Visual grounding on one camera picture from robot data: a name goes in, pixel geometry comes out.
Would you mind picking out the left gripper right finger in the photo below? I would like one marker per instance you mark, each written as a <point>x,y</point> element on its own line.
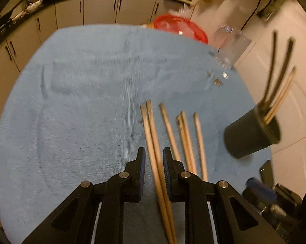
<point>214,212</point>

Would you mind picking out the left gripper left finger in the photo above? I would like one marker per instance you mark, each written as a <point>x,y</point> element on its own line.
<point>94,213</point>

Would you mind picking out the wooden chopstick two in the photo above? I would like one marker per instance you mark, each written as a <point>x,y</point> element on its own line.
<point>155,174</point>

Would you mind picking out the wooden chopstick three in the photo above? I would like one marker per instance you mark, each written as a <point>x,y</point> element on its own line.
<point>160,166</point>

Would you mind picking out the wooden chopstick seven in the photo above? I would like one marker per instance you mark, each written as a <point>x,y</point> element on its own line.
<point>201,148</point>

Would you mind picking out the wooden chopstick four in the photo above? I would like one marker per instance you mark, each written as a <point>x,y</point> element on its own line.
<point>170,133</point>

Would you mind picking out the wooden chopstick five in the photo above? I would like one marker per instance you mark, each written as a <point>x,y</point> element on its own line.
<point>185,147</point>

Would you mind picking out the wooden chopstick six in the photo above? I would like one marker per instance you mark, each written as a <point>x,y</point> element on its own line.
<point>189,143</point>

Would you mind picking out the wooden chopstick eight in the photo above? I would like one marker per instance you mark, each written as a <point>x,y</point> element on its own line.
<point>284,68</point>

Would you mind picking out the wooden chopstick one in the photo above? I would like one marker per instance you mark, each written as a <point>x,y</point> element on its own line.
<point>283,93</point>

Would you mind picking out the lower kitchen cabinets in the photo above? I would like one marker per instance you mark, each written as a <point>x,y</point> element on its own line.
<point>32,31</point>

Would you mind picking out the black chopstick holder cup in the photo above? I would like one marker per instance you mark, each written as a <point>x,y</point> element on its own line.
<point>250,134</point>

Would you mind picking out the blue table cloth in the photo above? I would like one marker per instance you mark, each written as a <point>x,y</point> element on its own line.
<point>74,114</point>

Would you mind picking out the clear glass pitcher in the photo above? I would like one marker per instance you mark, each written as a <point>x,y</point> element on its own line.
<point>229,44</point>

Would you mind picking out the red plastic basket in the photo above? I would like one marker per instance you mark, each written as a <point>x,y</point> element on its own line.
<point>180,26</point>

